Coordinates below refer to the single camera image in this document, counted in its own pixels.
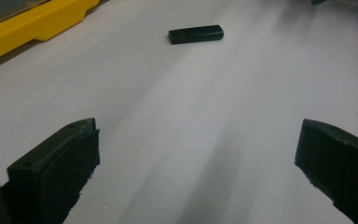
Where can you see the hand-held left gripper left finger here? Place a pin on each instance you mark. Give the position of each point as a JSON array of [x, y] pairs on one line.
[[52, 168]]

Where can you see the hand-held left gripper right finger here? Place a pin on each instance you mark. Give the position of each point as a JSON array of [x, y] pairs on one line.
[[338, 158]]

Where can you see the black rectangular block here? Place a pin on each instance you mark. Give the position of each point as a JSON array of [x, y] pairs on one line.
[[195, 34]]

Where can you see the yellow plastic case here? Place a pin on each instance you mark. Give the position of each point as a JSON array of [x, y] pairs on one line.
[[24, 25]]

